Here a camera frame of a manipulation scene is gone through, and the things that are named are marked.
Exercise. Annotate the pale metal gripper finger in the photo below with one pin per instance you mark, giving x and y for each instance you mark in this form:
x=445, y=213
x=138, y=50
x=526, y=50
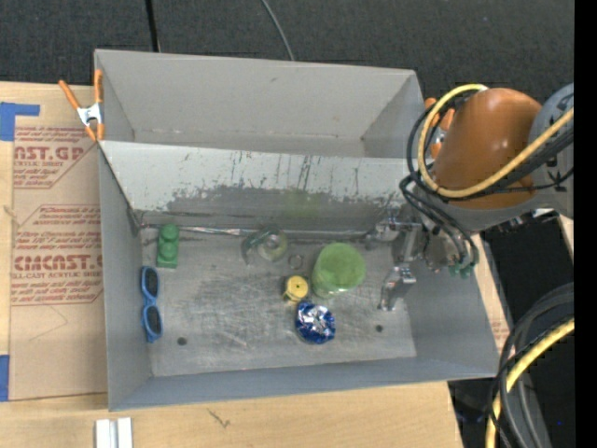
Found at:
x=396, y=287
x=396, y=227

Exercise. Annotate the green plastic cup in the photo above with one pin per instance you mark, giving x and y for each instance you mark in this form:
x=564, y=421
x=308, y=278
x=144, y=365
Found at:
x=338, y=269

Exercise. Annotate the blue and silver foil ball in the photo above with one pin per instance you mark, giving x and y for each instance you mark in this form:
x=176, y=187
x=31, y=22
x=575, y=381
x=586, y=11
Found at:
x=316, y=322

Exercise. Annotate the small yellow round toy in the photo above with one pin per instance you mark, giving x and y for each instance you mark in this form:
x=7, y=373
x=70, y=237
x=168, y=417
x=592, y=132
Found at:
x=296, y=289

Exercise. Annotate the clear glass cup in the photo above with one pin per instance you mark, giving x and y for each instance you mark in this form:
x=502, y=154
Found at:
x=273, y=245

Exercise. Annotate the grey metal bin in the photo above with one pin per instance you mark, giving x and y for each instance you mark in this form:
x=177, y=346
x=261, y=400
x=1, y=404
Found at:
x=261, y=357

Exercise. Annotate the green toy brick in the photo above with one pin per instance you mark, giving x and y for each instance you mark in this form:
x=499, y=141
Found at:
x=168, y=250

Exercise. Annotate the blue sunglasses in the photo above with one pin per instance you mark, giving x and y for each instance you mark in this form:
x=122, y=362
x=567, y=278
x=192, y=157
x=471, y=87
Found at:
x=151, y=320

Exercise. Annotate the brown cardboard board, red print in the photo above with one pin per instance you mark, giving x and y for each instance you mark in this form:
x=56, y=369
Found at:
x=56, y=334

